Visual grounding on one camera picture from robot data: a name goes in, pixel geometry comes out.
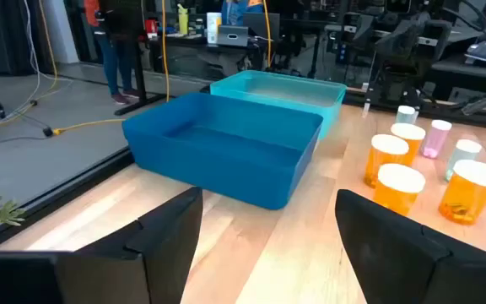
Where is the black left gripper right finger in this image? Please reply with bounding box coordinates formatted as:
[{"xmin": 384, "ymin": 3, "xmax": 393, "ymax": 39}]
[{"xmin": 334, "ymin": 188, "xmax": 486, "ymax": 304}]

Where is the dark laptop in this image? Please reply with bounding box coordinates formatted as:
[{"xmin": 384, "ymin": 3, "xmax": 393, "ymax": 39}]
[{"xmin": 242, "ymin": 11, "xmax": 281, "ymax": 41}]

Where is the yellow-green water bottle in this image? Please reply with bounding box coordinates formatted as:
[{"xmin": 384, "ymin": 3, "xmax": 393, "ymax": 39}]
[{"xmin": 176, "ymin": 3, "xmax": 190, "ymax": 36}]

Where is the dark blue plastic bin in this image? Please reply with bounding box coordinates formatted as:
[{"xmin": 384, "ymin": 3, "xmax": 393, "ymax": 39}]
[{"xmin": 121, "ymin": 91, "xmax": 324, "ymax": 211}]

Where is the small pale teal pill bottle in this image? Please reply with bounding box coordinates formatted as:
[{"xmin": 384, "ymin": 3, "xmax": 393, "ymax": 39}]
[
  {"xmin": 395, "ymin": 105, "xmax": 417, "ymax": 126},
  {"xmin": 444, "ymin": 138, "xmax": 483, "ymax": 182}
]

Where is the small pink pill bottle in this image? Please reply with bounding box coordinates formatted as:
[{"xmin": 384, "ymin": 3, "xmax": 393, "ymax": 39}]
[{"xmin": 419, "ymin": 119, "xmax": 453, "ymax": 160}]

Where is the teal plastic bin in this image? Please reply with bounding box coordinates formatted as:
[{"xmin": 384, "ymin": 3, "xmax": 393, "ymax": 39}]
[{"xmin": 208, "ymin": 69, "xmax": 348, "ymax": 141}]

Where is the orange pill bottle white cap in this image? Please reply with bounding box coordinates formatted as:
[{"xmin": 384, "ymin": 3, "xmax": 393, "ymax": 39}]
[
  {"xmin": 438, "ymin": 159, "xmax": 486, "ymax": 226},
  {"xmin": 372, "ymin": 163, "xmax": 427, "ymax": 217},
  {"xmin": 390, "ymin": 122, "xmax": 427, "ymax": 167},
  {"xmin": 363, "ymin": 133, "xmax": 410, "ymax": 189}
]

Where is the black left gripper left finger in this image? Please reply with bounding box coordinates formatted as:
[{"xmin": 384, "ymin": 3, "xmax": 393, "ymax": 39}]
[{"xmin": 0, "ymin": 187, "xmax": 204, "ymax": 304}]

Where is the grey box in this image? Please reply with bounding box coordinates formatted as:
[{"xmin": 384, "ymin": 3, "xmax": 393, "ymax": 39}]
[{"xmin": 216, "ymin": 24, "xmax": 251, "ymax": 47}]

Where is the red cup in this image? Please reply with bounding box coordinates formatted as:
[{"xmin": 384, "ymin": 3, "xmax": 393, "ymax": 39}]
[{"xmin": 144, "ymin": 19, "xmax": 159, "ymax": 40}]

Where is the yellow extension cable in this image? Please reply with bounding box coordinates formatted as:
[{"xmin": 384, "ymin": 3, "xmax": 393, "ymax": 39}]
[
  {"xmin": 42, "ymin": 0, "xmax": 170, "ymax": 138},
  {"xmin": 262, "ymin": 0, "xmax": 273, "ymax": 68}
]

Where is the person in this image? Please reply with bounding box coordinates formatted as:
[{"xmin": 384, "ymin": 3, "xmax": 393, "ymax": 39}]
[
  {"xmin": 220, "ymin": 0, "xmax": 265, "ymax": 26},
  {"xmin": 83, "ymin": 0, "xmax": 143, "ymax": 106}
]

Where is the white carton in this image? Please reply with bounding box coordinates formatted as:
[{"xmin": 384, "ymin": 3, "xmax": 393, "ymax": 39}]
[{"xmin": 206, "ymin": 11, "xmax": 223, "ymax": 45}]

